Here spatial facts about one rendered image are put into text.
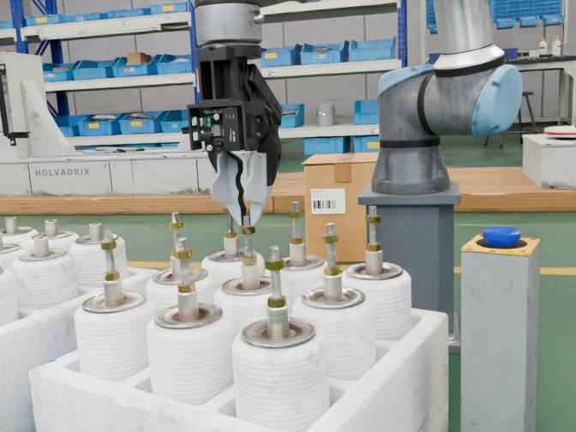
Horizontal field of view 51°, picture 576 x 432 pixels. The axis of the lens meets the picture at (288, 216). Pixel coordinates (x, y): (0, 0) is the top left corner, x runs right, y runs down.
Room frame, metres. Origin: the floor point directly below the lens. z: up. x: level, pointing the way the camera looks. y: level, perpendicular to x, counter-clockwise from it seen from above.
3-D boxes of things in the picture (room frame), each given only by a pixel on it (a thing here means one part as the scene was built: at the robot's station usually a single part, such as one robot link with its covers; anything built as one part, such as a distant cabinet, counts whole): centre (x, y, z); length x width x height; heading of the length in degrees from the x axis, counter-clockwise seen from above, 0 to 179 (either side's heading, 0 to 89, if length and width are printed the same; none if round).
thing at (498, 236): (0.64, -0.23, 0.32); 0.04 x 0.04 x 0.02
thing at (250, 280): (0.73, 0.05, 0.26); 0.02 x 0.02 x 0.03
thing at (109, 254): (0.70, 0.21, 0.30); 0.01 x 0.01 x 0.08
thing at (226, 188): (0.72, 0.07, 0.38); 0.06 x 0.03 x 0.09; 160
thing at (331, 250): (0.67, -0.05, 0.30); 0.01 x 0.01 x 0.08
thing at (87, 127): (6.09, 1.77, 0.36); 0.50 x 0.38 x 0.21; 166
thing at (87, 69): (6.10, 1.76, 0.90); 0.50 x 0.38 x 0.21; 166
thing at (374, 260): (0.77, -0.11, 0.26); 0.02 x 0.02 x 0.03
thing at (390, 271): (0.77, -0.11, 0.25); 0.08 x 0.08 x 0.01
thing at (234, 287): (0.73, 0.05, 0.25); 0.08 x 0.08 x 0.01
